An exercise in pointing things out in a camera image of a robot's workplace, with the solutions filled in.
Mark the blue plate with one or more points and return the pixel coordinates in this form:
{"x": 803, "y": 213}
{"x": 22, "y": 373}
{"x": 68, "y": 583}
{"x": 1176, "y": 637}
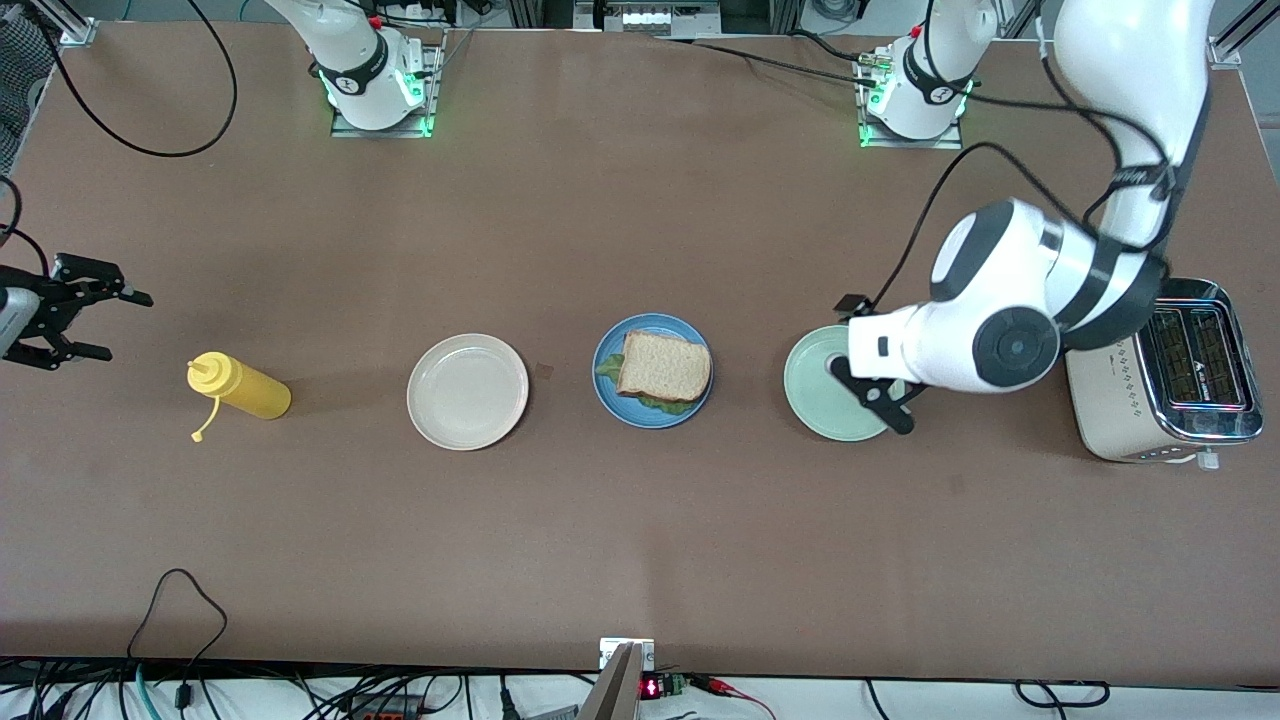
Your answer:
{"x": 650, "y": 322}

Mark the dark mesh fabric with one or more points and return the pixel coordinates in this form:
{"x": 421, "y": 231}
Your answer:
{"x": 20, "y": 70}

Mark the small metal camera bracket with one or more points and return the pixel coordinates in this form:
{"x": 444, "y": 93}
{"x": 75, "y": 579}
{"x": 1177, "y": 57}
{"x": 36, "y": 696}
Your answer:
{"x": 610, "y": 650}

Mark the grey aluminium bar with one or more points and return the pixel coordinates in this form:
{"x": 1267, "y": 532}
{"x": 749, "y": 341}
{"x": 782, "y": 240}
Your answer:
{"x": 615, "y": 695}

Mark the beige plate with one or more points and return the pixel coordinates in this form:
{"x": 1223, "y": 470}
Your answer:
{"x": 467, "y": 392}

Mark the small board with red display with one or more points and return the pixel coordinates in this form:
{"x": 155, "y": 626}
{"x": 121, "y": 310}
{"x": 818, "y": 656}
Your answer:
{"x": 655, "y": 687}

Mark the grey metal box with lights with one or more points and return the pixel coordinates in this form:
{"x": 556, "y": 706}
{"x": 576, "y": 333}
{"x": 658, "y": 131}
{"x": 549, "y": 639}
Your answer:
{"x": 650, "y": 18}

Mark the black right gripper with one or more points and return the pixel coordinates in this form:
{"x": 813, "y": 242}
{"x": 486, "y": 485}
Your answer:
{"x": 56, "y": 304}

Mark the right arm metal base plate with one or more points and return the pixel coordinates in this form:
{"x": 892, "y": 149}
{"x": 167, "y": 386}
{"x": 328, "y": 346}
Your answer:
{"x": 380, "y": 132}

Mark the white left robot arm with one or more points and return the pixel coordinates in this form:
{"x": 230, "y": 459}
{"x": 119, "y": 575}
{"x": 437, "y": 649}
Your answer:
{"x": 960, "y": 360}

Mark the yellow squeeze bottle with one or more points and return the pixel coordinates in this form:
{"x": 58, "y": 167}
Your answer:
{"x": 255, "y": 392}

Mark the brown-crusted bread slice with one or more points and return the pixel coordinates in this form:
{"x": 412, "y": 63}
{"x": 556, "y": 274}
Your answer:
{"x": 665, "y": 365}

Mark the cream and chrome toaster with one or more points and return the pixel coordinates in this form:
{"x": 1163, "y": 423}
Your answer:
{"x": 1120, "y": 410}

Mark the aluminium corner bracket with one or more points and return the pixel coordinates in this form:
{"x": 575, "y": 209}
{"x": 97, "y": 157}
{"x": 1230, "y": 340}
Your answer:
{"x": 1228, "y": 52}
{"x": 78, "y": 32}

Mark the green lettuce leaf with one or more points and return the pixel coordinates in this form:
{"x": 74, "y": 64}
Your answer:
{"x": 607, "y": 368}

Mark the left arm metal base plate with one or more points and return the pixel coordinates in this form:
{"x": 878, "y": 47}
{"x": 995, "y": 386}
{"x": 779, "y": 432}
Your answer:
{"x": 945, "y": 141}

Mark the light green plate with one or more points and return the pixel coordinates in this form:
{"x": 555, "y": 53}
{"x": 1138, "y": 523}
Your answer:
{"x": 810, "y": 390}

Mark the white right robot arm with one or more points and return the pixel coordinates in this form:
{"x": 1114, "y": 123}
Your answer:
{"x": 350, "y": 50}

